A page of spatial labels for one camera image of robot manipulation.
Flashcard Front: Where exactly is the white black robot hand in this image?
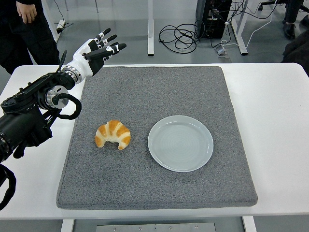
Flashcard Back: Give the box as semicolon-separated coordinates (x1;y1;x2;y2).
64;28;127;78

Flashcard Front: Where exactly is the golden croissant bread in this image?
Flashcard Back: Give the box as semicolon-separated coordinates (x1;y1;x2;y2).
94;119;131;151

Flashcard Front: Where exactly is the pale grey round plate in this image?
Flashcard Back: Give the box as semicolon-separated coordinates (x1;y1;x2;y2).
147;115;214;173

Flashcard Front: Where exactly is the grey metal plate with screws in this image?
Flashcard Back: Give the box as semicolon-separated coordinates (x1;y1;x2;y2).
96;222;217;232

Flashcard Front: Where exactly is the white slanted desk leg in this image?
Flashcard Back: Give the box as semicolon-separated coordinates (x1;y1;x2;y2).
41;0;61;45

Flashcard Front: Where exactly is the person's hand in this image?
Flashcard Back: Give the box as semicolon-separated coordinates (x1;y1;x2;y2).
16;0;38;24

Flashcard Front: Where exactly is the white straight desk leg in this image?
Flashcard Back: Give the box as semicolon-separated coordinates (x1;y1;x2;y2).
147;0;155;57

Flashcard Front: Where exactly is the grey fabric mat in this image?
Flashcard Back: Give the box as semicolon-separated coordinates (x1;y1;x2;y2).
56;66;258;210

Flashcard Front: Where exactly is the black computer tower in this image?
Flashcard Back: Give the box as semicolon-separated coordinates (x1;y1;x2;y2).
195;0;233;40

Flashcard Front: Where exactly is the small grey floor adapter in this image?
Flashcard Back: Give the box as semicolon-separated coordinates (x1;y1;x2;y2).
214;47;231;58

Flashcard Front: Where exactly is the white desk leg with foot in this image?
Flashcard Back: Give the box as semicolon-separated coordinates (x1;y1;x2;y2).
230;0;249;56

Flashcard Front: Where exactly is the white table leg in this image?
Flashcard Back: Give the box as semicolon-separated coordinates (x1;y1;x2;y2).
60;219;75;232
242;216;258;232

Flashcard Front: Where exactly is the black office chair base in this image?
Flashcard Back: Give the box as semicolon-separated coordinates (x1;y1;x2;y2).
257;0;278;12

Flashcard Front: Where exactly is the seated person's leg and shoe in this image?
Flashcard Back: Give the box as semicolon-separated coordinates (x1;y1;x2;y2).
281;0;309;40

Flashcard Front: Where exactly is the black bag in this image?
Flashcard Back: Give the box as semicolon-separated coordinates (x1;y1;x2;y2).
281;31;309;64

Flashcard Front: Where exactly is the black coiled floor cable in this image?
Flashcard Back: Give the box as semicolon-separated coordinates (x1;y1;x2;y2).
158;23;206;53

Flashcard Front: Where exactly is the white floor cable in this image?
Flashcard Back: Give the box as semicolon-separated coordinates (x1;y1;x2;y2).
220;0;278;49

